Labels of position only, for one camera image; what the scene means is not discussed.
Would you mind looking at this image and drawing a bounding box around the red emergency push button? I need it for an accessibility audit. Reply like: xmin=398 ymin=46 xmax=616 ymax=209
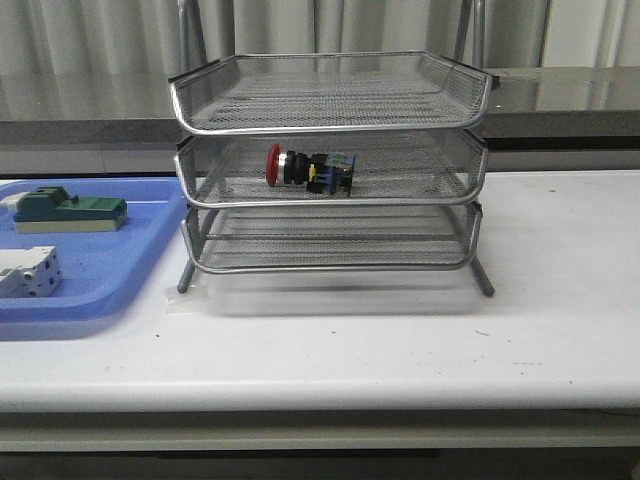
xmin=265 ymin=144 xmax=356 ymax=197

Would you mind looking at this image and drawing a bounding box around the blue plastic tray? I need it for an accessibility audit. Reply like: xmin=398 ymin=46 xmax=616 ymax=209
xmin=1 ymin=177 xmax=187 ymax=323

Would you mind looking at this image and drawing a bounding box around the grey stone counter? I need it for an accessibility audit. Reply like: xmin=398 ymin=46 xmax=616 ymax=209
xmin=1 ymin=66 xmax=639 ymax=150

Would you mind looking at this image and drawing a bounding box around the white curtain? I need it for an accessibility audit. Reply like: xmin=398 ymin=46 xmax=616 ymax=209
xmin=1 ymin=1 xmax=639 ymax=75

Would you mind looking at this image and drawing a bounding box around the green terminal block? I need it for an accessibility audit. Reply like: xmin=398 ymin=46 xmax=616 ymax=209
xmin=14 ymin=186 xmax=128 ymax=234

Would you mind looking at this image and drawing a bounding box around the white circuit breaker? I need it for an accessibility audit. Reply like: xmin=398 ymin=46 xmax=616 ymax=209
xmin=1 ymin=246 xmax=62 ymax=298

